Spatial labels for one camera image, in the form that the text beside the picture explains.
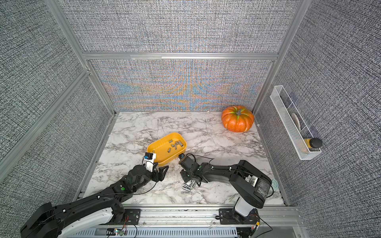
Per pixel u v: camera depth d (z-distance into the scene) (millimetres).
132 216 737
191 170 674
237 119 1000
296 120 700
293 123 713
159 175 725
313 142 613
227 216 731
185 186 834
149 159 701
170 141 1012
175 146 1001
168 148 994
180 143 1003
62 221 432
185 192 815
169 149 975
